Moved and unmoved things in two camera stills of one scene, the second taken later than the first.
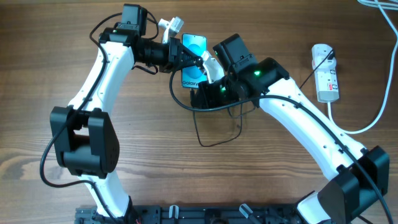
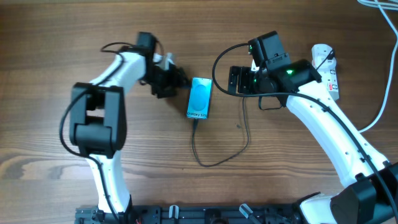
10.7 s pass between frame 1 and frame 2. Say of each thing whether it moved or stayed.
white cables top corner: stayed
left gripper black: moved
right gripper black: moved
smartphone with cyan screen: moved
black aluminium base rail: stayed
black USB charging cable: moved
